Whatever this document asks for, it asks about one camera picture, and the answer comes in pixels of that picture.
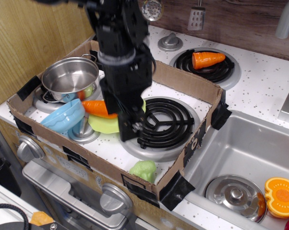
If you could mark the silver sink basin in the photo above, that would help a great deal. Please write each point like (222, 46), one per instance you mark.
(244, 146)

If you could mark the silver oven knob left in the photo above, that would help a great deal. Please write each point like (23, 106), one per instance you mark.
(28, 149)

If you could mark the silver oven knob right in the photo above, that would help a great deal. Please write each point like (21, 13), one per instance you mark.
(114, 200)

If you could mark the orange toy carrot green top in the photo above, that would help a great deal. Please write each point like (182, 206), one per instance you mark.
(98, 108)

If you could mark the green toy broccoli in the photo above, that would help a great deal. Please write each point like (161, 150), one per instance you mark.
(144, 170)

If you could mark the silver oven door handle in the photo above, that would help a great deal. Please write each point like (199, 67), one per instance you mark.
(77, 205)

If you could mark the small steel pot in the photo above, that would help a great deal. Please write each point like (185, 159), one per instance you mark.
(71, 78)

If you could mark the silver oven knob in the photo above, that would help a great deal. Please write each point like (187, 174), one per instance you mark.
(114, 200)
(28, 149)

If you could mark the hanging metal strainer ladle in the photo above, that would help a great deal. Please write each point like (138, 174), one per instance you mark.
(152, 10)

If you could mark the front right black burner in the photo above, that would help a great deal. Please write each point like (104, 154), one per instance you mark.
(169, 123)

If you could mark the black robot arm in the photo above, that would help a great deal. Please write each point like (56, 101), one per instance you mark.
(118, 24)

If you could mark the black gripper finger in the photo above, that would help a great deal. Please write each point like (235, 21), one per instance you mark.
(111, 103)
(131, 124)

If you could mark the hanging metal spatula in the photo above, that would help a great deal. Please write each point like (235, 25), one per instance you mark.
(196, 17)

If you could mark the steel pot lid in sink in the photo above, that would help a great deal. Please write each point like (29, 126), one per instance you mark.
(238, 194)

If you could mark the silver faucet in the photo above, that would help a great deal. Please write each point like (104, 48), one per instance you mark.
(282, 31)

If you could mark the light green plastic plate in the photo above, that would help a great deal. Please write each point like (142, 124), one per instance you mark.
(104, 125)

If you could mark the silver knob back centre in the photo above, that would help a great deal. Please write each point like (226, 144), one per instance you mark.
(170, 43)

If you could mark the silver knob inside fence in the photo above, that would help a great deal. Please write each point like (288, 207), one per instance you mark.
(82, 132)

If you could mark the light blue plastic bowl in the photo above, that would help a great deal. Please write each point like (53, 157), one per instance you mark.
(65, 117)

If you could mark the orange tag bottom left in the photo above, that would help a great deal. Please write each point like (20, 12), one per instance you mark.
(40, 218)

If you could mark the orange toy fruit half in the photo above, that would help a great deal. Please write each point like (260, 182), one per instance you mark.
(277, 197)

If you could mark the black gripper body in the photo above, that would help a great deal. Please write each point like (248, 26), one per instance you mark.
(127, 76)

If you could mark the orange carrot piece on burner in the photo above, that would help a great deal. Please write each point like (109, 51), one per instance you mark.
(206, 59)

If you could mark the back right black burner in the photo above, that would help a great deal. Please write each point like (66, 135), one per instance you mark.
(226, 74)

